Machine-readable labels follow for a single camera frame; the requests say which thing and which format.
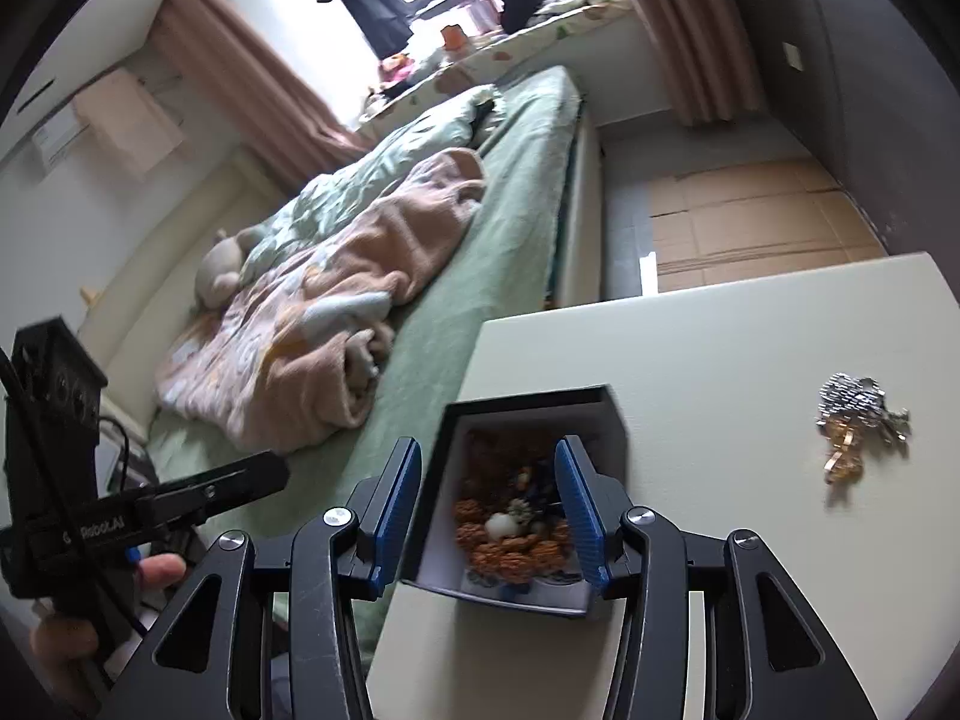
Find black jewelry box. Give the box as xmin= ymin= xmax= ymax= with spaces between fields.
xmin=397 ymin=384 xmax=629 ymax=620

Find red orange bead bracelet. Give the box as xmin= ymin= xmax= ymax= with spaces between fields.
xmin=452 ymin=427 xmax=575 ymax=584

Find window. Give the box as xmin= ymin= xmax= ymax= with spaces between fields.
xmin=202 ymin=0 xmax=578 ymax=128

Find pink fleece blanket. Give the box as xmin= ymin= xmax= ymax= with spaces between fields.
xmin=154 ymin=148 xmax=488 ymax=455

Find white air conditioner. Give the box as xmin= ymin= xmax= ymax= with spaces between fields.
xmin=28 ymin=71 xmax=185 ymax=166

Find cream bed headboard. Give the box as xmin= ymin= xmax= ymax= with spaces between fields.
xmin=79 ymin=150 xmax=301 ymax=421

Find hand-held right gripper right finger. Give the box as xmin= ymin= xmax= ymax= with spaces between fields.
xmin=553 ymin=433 xmax=878 ymax=720

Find blue bead bracelet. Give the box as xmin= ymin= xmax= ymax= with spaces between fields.
xmin=514 ymin=465 xmax=565 ymax=520

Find silver white jewelry piece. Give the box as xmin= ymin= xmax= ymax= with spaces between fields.
xmin=816 ymin=371 xmax=912 ymax=445

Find hanging dark clothes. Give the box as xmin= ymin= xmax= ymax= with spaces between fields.
xmin=296 ymin=0 xmax=413 ymax=61

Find beige plush toy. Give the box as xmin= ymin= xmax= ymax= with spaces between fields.
xmin=193 ymin=229 xmax=265 ymax=310

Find light green duvet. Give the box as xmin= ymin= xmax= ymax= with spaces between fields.
xmin=240 ymin=84 xmax=505 ymax=286

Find flat cardboard sheet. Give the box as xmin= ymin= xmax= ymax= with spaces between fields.
xmin=645 ymin=157 xmax=890 ymax=293

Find pile of toys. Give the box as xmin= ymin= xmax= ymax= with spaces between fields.
xmin=375 ymin=52 xmax=430 ymax=100

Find beige hanging bag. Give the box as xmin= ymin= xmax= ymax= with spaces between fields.
xmin=73 ymin=69 xmax=186 ymax=181

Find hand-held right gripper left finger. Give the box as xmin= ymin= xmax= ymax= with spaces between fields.
xmin=97 ymin=435 xmax=425 ymax=720

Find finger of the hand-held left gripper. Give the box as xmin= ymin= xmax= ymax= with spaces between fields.
xmin=152 ymin=450 xmax=291 ymax=537

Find person's left hand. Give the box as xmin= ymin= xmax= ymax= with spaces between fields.
xmin=30 ymin=553 xmax=188 ymax=665

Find patterned window seat cushion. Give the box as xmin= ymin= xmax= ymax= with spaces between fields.
xmin=356 ymin=0 xmax=646 ymax=140

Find bed with green sheet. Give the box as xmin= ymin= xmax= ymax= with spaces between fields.
xmin=142 ymin=64 xmax=605 ymax=661

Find pink curtain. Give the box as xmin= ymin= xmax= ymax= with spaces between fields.
xmin=146 ymin=0 xmax=368 ymax=196
xmin=600 ymin=0 xmax=770 ymax=128

